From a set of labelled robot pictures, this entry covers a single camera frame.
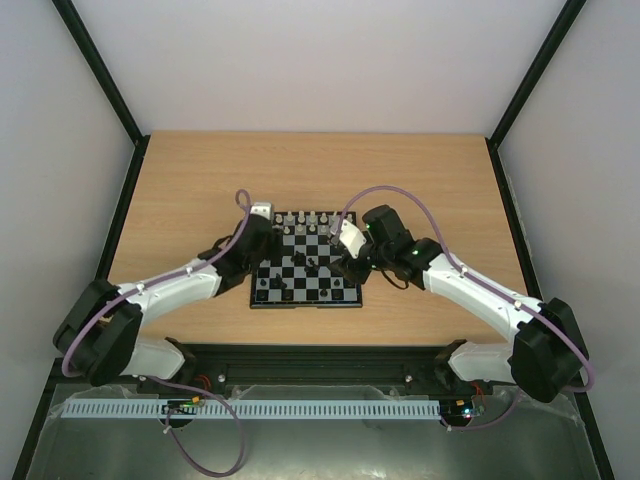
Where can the black frame post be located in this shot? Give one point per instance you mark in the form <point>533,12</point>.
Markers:
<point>94,60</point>
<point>545,54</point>

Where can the white slotted cable duct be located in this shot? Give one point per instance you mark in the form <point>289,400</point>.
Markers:
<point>253,409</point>

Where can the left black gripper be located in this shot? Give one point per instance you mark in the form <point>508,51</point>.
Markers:
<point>276,250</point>

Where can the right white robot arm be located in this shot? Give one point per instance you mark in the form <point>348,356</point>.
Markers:
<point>543,350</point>

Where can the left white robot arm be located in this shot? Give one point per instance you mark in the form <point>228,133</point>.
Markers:
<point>101,339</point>

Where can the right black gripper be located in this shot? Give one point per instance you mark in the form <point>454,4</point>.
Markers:
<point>347,265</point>

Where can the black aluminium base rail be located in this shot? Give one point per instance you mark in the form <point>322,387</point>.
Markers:
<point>221,369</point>

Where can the black and white chessboard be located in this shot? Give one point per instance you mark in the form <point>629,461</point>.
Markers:
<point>279,284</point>

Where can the left black frame post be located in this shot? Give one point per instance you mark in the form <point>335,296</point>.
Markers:
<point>94,60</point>

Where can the right black frame post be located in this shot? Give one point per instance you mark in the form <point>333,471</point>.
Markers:
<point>545,54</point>

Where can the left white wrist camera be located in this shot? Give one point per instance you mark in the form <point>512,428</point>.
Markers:
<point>263,209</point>

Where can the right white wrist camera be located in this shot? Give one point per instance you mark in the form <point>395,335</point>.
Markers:
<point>345,234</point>

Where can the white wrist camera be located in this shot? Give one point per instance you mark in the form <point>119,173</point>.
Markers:
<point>345,234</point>
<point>263,209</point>

